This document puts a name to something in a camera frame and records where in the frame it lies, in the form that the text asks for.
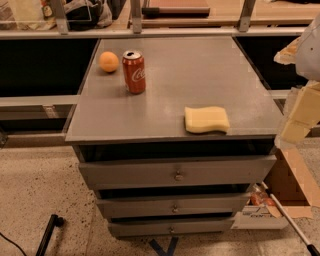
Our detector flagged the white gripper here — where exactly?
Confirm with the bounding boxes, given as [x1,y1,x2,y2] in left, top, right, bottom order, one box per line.
[274,14,320,144]

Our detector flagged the red coke can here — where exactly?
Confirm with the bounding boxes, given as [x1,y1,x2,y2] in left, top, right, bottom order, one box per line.
[122,50,146,94]

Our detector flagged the yellow sponge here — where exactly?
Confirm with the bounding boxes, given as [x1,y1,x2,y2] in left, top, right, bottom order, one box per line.
[185,106,230,134]

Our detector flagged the cardboard box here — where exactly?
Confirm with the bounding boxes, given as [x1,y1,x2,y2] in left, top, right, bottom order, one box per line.
[232,148,320,230]

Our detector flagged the orange packet in box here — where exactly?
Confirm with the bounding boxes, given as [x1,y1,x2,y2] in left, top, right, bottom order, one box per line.
[250,185,275,206]

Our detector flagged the grey drawer cabinet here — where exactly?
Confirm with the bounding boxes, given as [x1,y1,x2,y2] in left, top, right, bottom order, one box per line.
[66,37,281,224]

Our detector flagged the top grey drawer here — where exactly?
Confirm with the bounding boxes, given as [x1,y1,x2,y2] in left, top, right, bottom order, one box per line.
[79,156,276,190]

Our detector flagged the grey drawer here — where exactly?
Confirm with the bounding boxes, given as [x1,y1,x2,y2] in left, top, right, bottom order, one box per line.
[108,218,234,237]
[79,156,276,190]
[97,193,249,219]

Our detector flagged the orange fruit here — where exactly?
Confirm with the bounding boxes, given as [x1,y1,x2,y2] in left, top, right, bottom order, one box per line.
[99,52,119,73]

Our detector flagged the bottom grey drawer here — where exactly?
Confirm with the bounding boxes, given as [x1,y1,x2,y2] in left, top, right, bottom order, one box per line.
[108,218,234,237]

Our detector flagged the middle grey drawer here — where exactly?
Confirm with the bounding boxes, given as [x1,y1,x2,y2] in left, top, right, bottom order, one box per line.
[97,193,249,219]

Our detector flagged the dark bag on shelf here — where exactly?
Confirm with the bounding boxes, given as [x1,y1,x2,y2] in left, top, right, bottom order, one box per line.
[64,0,112,31]

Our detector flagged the black bar on floor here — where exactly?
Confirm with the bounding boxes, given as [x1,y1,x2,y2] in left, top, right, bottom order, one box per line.
[36,214,64,256]

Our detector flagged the metal railing frame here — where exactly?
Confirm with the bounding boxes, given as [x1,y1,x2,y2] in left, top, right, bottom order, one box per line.
[0,0,320,40]

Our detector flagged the white stick black handle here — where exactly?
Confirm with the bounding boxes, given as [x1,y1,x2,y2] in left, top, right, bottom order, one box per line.
[261,182,320,256]

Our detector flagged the black cable on floor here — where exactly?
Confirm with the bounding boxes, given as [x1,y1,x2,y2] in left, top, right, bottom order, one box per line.
[0,231,28,256]

